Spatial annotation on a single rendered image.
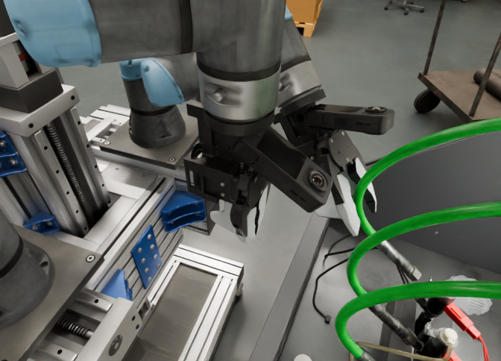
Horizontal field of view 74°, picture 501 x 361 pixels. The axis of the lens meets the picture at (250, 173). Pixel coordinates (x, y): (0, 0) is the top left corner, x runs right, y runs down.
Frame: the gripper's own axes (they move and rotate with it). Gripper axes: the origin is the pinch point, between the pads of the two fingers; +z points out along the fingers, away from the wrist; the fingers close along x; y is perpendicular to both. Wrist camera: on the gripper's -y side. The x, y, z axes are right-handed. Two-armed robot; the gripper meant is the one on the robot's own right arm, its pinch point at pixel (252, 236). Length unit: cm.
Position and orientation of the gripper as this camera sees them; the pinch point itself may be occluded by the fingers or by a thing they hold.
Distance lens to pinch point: 46.5
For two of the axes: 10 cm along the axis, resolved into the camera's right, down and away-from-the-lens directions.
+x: -4.2, 6.0, -6.8
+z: -0.2, 7.4, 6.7
